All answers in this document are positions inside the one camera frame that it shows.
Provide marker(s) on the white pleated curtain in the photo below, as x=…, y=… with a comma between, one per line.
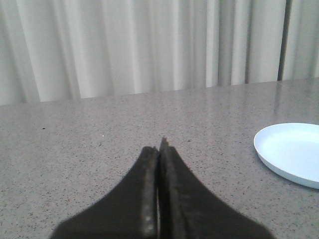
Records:
x=73, y=49

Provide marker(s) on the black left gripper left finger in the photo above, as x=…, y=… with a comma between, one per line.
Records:
x=128, y=211

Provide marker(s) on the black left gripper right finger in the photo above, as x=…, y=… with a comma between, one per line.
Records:
x=188, y=210

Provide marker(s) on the light blue round plate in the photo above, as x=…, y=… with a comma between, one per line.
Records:
x=291, y=150

